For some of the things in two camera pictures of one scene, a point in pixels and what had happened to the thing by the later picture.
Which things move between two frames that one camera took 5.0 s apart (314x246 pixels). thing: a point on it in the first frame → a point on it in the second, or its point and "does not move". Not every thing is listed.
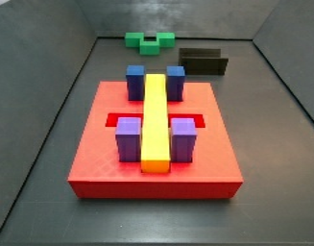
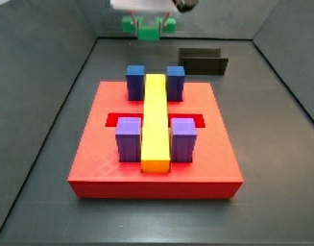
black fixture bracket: x=202 y=61 does not move
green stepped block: x=150 y=47 → x=149 y=33
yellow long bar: x=155 y=149 does not move
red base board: x=209 y=177 does not move
